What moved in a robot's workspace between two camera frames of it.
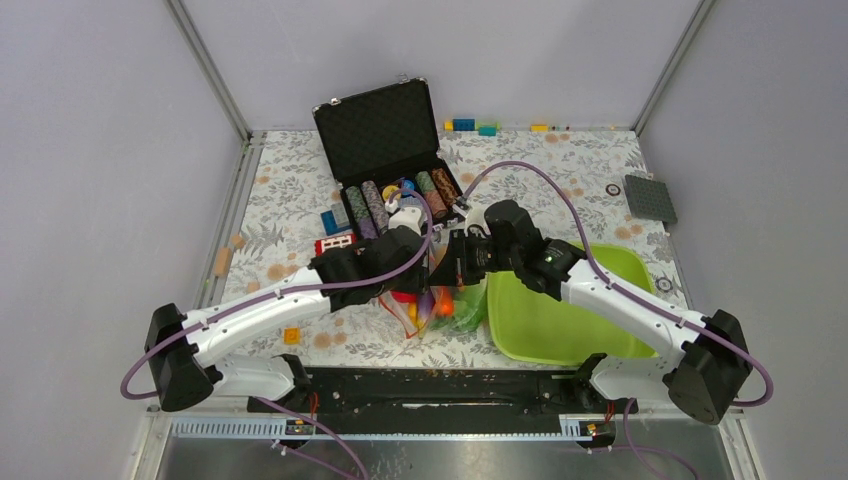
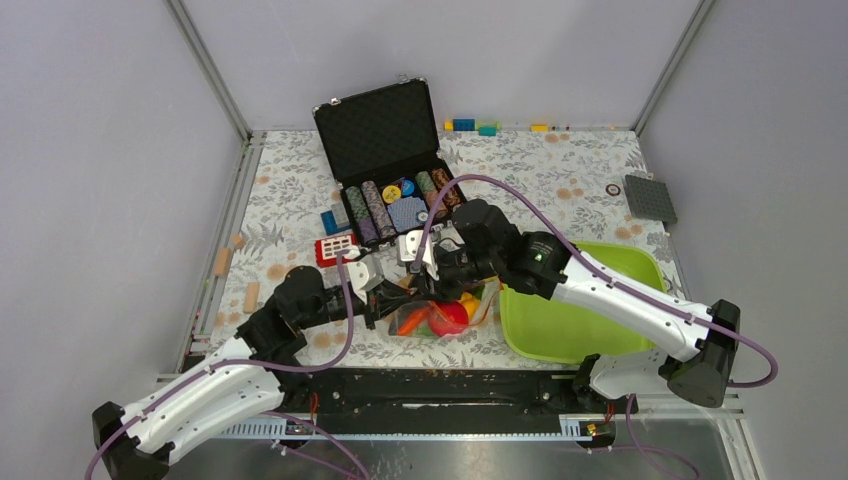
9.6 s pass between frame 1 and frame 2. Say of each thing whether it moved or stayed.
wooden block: stayed
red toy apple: moved
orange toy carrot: moved
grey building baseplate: stayed
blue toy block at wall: stayed
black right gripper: stayed
